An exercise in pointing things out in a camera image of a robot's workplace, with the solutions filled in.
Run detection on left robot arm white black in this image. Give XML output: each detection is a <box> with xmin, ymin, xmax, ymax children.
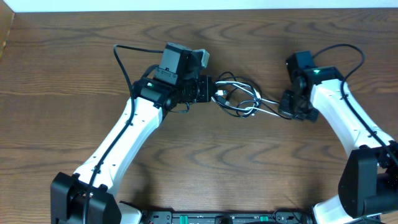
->
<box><xmin>50</xmin><ymin>42</ymin><xmax>216</xmax><ymax>223</ymax></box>

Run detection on wooden side panel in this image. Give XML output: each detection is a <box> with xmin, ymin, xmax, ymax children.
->
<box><xmin>0</xmin><ymin>0</ymin><xmax>15</xmax><ymax>57</ymax></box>

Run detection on white USB cable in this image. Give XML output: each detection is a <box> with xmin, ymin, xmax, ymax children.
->
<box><xmin>214</xmin><ymin>80</ymin><xmax>282</xmax><ymax>118</ymax></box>

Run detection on black USB cable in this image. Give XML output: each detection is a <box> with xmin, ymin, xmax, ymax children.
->
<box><xmin>211</xmin><ymin>71</ymin><xmax>292</xmax><ymax>121</ymax></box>

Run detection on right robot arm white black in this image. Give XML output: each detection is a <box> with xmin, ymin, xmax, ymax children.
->
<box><xmin>278</xmin><ymin>51</ymin><xmax>397</xmax><ymax>223</ymax></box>

